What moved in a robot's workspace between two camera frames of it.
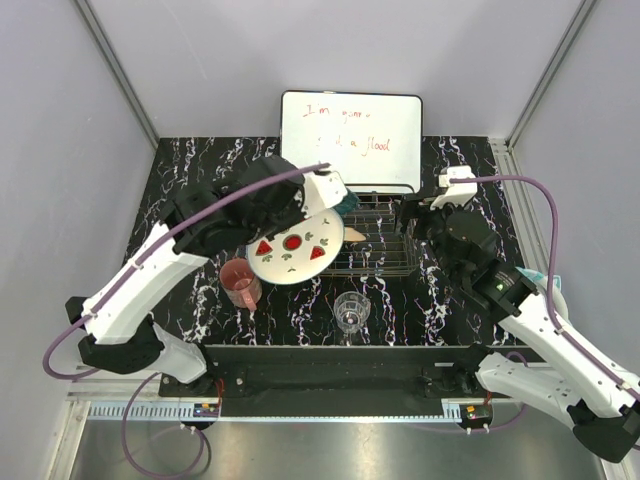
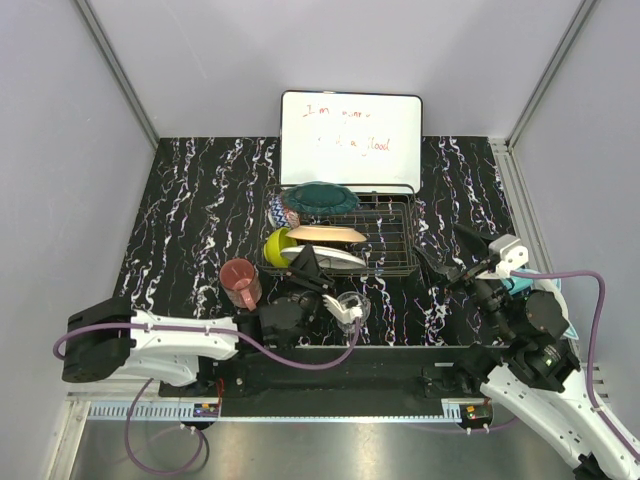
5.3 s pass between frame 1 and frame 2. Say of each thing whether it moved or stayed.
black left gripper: moved
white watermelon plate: moved
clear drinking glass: stayed
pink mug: stayed
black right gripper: moved
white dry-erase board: stayed
